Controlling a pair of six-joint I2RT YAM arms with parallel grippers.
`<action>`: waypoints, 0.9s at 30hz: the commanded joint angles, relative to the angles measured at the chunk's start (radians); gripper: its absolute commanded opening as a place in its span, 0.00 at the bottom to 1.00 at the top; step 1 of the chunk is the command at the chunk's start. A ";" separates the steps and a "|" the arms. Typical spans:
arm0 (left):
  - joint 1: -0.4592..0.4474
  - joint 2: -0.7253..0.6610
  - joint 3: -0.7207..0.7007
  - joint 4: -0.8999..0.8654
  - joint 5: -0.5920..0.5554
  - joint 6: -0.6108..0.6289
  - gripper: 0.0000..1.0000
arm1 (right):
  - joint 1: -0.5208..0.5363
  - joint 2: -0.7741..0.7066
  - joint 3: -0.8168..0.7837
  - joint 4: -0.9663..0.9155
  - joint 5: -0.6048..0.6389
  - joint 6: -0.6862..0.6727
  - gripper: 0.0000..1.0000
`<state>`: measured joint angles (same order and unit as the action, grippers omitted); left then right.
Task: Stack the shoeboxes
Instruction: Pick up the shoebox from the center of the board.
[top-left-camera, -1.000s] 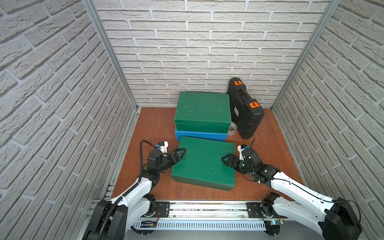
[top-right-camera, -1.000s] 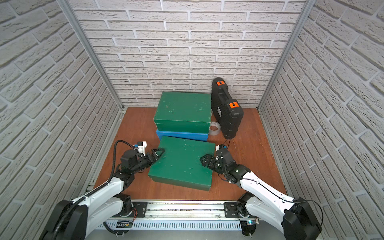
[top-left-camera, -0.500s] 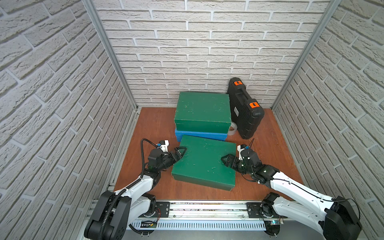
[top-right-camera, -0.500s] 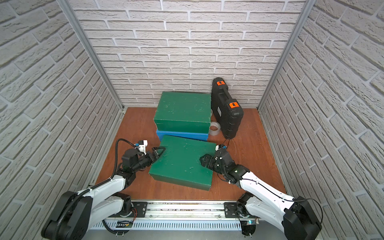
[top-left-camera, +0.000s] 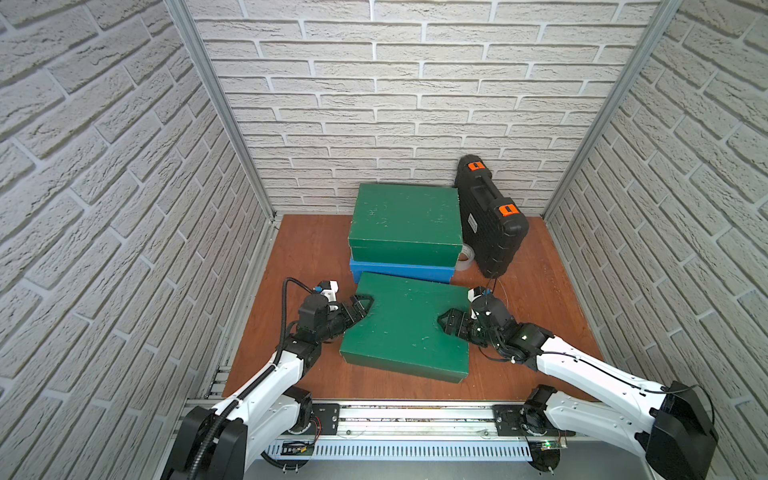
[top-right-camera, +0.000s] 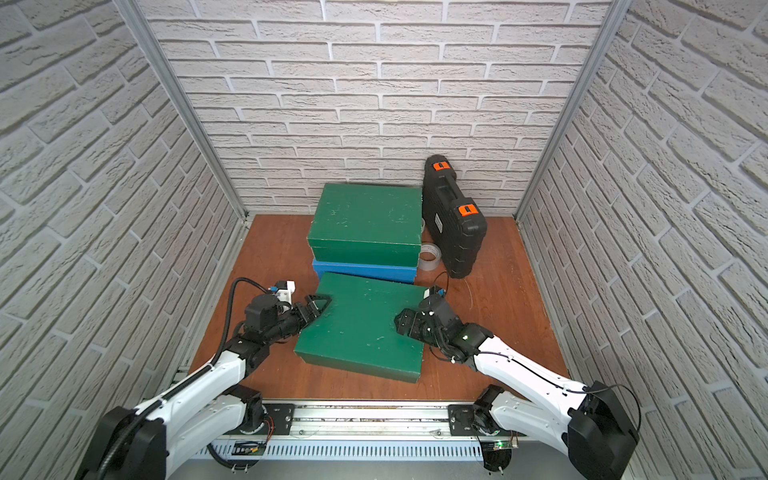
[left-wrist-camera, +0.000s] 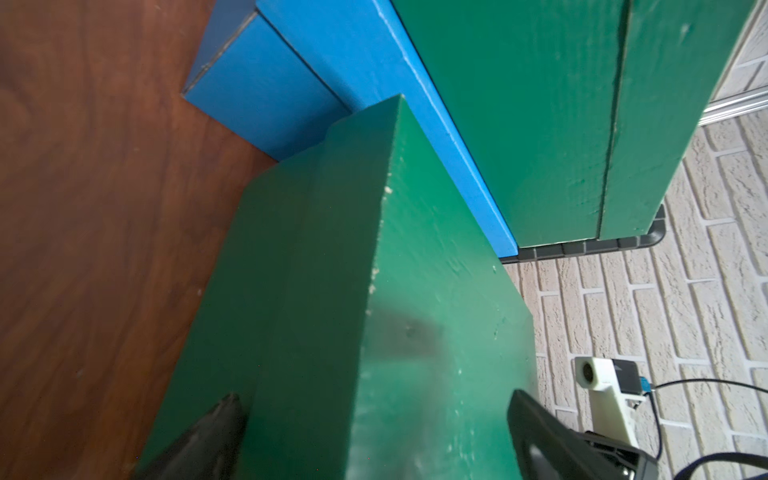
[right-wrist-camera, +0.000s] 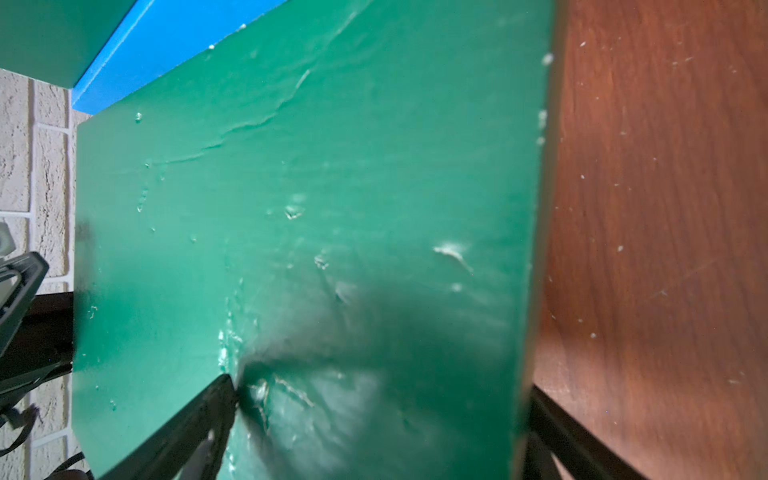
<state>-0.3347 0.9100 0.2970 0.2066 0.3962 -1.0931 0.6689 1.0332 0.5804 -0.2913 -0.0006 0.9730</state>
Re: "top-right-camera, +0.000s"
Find green shoebox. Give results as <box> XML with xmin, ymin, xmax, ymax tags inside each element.
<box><xmin>294</xmin><ymin>273</ymin><xmax>426</xmax><ymax>383</ymax></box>
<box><xmin>307</xmin><ymin>183</ymin><xmax>422</xmax><ymax>268</ymax></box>

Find blue shoebox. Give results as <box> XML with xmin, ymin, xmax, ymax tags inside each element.
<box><xmin>312</xmin><ymin>259</ymin><xmax>418</xmax><ymax>284</ymax></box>

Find green shoebox front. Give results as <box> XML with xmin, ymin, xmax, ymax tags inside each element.
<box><xmin>307</xmin><ymin>183</ymin><xmax>422</xmax><ymax>268</ymax></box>

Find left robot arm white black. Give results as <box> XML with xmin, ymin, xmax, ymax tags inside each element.
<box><xmin>76</xmin><ymin>293</ymin><xmax>332</xmax><ymax>479</ymax></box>

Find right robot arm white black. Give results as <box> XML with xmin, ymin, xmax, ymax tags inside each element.
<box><xmin>394</xmin><ymin>293</ymin><xmax>641</xmax><ymax>479</ymax></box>

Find black tool case orange latches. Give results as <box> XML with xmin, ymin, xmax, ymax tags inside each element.
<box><xmin>422</xmin><ymin>154</ymin><xmax>488</xmax><ymax>279</ymax></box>

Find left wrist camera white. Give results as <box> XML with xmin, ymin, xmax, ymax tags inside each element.
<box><xmin>269</xmin><ymin>280</ymin><xmax>296</xmax><ymax>304</ymax></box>

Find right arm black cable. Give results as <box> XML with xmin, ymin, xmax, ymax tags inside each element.
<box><xmin>431</xmin><ymin>271</ymin><xmax>643</xmax><ymax>433</ymax></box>

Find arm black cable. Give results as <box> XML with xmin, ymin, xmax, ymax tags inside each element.
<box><xmin>431</xmin><ymin>271</ymin><xmax>643</xmax><ymax>433</ymax></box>
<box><xmin>95</xmin><ymin>277</ymin><xmax>271</xmax><ymax>480</ymax></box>

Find grey duct tape roll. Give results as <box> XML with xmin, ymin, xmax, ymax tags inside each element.
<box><xmin>418</xmin><ymin>242</ymin><xmax>442</xmax><ymax>271</ymax></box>

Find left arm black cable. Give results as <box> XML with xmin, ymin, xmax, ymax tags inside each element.
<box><xmin>95</xmin><ymin>277</ymin><xmax>271</xmax><ymax>480</ymax></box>

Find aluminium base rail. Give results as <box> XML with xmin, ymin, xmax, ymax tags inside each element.
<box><xmin>172</xmin><ymin>399</ymin><xmax>580</xmax><ymax>479</ymax></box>

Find left aluminium corner post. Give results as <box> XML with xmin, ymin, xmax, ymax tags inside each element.
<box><xmin>115</xmin><ymin>0</ymin><xmax>248</xmax><ymax>222</ymax></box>

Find aluminium corner post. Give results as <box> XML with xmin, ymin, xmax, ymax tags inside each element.
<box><xmin>115</xmin><ymin>0</ymin><xmax>248</xmax><ymax>222</ymax></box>
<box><xmin>515</xmin><ymin>0</ymin><xmax>632</xmax><ymax>223</ymax></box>

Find right aluminium corner post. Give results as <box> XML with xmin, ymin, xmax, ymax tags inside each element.
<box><xmin>515</xmin><ymin>0</ymin><xmax>632</xmax><ymax>223</ymax></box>

